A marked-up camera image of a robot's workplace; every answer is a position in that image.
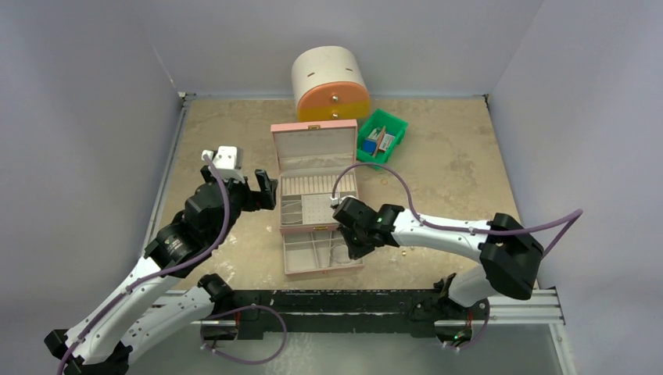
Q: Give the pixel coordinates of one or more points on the green plastic bin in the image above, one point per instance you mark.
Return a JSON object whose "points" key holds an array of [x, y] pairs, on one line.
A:
{"points": [[370, 129]]}

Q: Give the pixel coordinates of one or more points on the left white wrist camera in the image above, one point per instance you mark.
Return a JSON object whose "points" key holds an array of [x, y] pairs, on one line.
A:
{"points": [[227, 161]]}

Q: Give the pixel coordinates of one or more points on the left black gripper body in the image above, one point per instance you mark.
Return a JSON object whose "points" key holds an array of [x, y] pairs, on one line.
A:
{"points": [[242, 198]]}

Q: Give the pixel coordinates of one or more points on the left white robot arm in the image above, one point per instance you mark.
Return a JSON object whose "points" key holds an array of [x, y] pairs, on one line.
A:
{"points": [[121, 329]]}

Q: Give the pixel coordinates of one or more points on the cream orange drawer cabinet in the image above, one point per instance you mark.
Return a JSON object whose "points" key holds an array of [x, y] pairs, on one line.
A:
{"points": [[328, 85]]}

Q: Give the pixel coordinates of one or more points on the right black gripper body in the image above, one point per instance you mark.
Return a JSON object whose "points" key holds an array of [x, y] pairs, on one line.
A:
{"points": [[350, 227]]}

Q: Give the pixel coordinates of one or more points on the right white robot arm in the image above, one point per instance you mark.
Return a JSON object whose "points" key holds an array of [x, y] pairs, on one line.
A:
{"points": [[507, 256]]}

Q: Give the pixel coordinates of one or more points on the red white small box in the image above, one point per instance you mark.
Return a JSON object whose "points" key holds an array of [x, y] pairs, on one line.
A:
{"points": [[387, 142]]}

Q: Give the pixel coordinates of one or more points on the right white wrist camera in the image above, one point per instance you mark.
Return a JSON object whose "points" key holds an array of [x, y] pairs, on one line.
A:
{"points": [[335, 201]]}

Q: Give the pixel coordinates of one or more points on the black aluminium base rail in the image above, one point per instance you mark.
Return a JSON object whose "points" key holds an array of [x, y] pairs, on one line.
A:
{"points": [[419, 313]]}

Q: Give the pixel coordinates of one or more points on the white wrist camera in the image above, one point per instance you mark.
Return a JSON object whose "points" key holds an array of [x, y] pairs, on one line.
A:
{"points": [[227, 161], [335, 201]]}

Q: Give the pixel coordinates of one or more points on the pink jewelry box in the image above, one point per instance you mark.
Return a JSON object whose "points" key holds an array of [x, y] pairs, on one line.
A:
{"points": [[312, 158]]}

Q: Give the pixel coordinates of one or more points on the blue box in bin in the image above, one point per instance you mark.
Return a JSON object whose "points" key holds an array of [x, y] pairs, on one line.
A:
{"points": [[369, 146]]}

